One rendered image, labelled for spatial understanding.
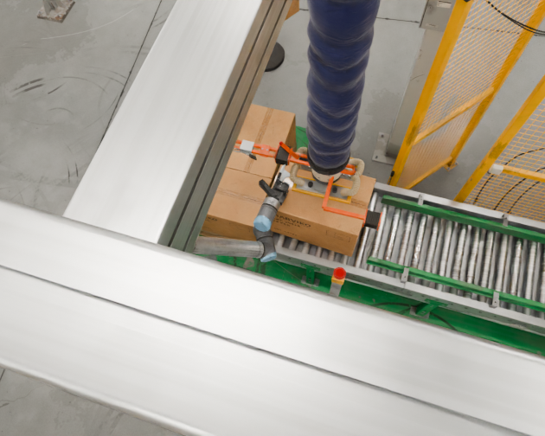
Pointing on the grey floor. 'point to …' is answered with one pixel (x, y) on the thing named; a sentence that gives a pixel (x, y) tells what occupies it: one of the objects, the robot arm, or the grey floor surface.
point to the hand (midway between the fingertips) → (283, 170)
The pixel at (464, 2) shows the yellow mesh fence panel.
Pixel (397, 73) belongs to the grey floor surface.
